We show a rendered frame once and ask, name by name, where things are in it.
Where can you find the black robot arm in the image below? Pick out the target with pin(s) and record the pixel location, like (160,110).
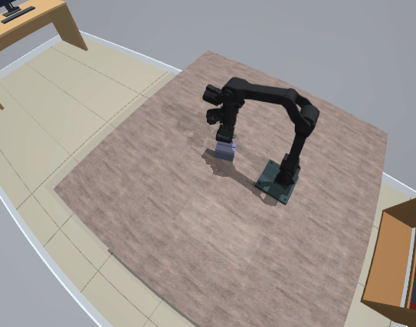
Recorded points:
(236,90)

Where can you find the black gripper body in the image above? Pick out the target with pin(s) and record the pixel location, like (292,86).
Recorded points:
(225,134)

